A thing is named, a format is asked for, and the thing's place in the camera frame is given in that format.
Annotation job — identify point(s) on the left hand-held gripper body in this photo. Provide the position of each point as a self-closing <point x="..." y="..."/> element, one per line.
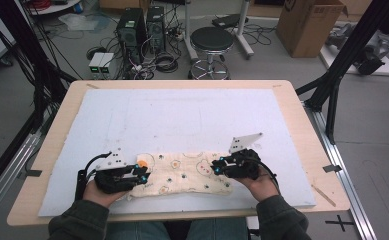
<point x="113" y="180"/>

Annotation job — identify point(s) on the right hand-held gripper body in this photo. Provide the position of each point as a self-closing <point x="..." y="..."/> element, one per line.
<point x="245" y="165"/>

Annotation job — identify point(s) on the cream printed cloth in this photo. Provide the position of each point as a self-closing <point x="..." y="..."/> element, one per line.
<point x="182" y="176"/>

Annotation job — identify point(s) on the person's left hand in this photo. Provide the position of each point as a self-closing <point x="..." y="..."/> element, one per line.
<point x="98" y="196"/>

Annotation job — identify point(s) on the person's right hand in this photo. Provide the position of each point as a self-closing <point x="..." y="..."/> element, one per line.
<point x="262" y="186"/>

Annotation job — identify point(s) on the person's left leg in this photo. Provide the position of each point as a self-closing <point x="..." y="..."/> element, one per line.
<point x="138" y="231"/>

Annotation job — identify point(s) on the person's leg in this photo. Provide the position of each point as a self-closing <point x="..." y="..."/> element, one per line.
<point x="138" y="231"/>
<point x="218" y="230"/>

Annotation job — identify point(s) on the person's right leg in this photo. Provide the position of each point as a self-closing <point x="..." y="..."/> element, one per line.
<point x="218" y="230"/>

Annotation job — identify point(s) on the black tape strip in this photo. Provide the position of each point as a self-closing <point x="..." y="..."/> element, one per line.
<point x="332" y="168"/>
<point x="32" y="173"/>

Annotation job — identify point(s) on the thin wooden stick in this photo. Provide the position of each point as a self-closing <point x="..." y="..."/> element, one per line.
<point x="323" y="195"/>

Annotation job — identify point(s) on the white power supply box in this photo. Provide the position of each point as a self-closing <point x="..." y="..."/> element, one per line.
<point x="108" y="63"/>
<point x="95" y="63"/>

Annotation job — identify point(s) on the black tape cross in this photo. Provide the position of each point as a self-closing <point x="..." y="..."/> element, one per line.
<point x="339" y="222"/>

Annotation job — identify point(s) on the black round stool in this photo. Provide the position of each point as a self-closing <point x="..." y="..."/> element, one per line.
<point x="212" y="38"/>

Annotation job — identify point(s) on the white stand leg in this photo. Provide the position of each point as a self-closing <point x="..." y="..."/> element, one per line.
<point x="189" y="36"/>
<point x="245" y="36"/>

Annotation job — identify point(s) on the large black computer tower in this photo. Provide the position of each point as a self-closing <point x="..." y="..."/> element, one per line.
<point x="130" y="33"/>

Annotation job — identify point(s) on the black flat device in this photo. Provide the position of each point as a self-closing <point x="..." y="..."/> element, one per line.
<point x="228" y="20"/>

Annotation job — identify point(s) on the small black computer tower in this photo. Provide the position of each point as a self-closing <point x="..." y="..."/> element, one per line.
<point x="156" y="30"/>

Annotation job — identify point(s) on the cardboard box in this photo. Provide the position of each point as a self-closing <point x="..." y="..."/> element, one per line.
<point x="310" y="30"/>

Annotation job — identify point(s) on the clear plastic sheet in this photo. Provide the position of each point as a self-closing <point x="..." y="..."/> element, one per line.
<point x="78" y="21"/>

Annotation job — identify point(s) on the grey black machine part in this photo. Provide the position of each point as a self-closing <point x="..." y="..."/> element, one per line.
<point x="370" y="55"/>

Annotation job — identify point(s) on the white board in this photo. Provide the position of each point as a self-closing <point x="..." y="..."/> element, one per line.
<point x="387" y="68"/>

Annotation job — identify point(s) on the white round table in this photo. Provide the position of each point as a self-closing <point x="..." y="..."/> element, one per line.
<point x="55" y="7"/>

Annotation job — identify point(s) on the aluminium rail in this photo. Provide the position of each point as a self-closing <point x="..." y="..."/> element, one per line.
<point x="5" y="180"/>
<point x="345" y="176"/>

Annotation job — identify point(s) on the black metal frame post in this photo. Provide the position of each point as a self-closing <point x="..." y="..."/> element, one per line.
<point x="22" y="43"/>
<point x="345" y="53"/>

